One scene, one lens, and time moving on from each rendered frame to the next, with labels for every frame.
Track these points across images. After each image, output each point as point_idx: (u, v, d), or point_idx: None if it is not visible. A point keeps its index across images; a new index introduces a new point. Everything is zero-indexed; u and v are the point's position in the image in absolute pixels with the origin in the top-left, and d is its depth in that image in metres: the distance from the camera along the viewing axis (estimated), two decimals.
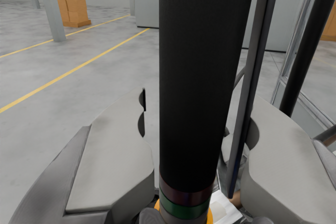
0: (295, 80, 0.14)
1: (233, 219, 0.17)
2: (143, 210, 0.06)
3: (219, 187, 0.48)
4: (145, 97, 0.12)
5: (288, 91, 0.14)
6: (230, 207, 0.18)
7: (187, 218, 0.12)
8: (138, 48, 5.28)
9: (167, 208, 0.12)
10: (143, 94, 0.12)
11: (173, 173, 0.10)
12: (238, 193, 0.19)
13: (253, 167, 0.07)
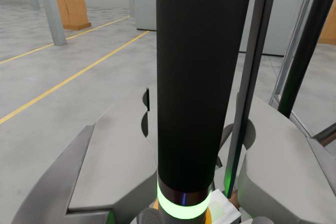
0: (294, 80, 0.14)
1: (231, 218, 0.17)
2: (143, 210, 0.06)
3: None
4: (148, 97, 0.12)
5: (287, 91, 0.14)
6: (229, 206, 0.18)
7: (185, 218, 0.12)
8: (138, 52, 5.34)
9: (165, 208, 0.12)
10: (147, 94, 0.12)
11: (171, 173, 0.10)
12: (237, 192, 0.19)
13: (250, 166, 0.07)
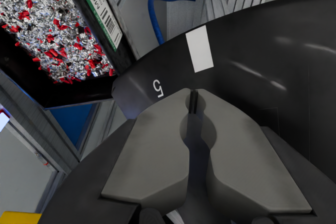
0: None
1: None
2: (143, 210, 0.06)
3: None
4: (191, 100, 0.12)
5: None
6: None
7: None
8: None
9: None
10: (190, 96, 0.12)
11: None
12: None
13: (217, 166, 0.07)
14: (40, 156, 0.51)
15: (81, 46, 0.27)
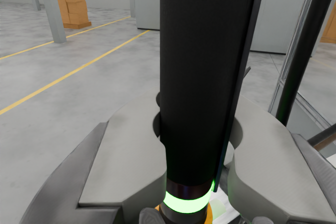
0: (294, 77, 0.14)
1: (232, 216, 0.17)
2: (143, 210, 0.06)
3: None
4: None
5: (287, 88, 0.15)
6: (230, 204, 0.18)
7: (186, 211, 0.12)
8: (138, 49, 5.29)
9: (167, 202, 0.12)
10: None
11: (173, 166, 0.10)
12: None
13: (239, 166, 0.07)
14: None
15: None
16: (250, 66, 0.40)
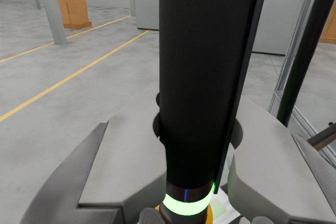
0: (296, 77, 0.14)
1: (233, 216, 0.17)
2: (143, 210, 0.06)
3: None
4: None
5: (288, 88, 0.14)
6: (230, 204, 0.18)
7: (187, 214, 0.12)
8: (138, 51, 5.33)
9: (167, 204, 0.12)
10: None
11: (173, 169, 0.10)
12: None
13: (239, 166, 0.07)
14: None
15: None
16: None
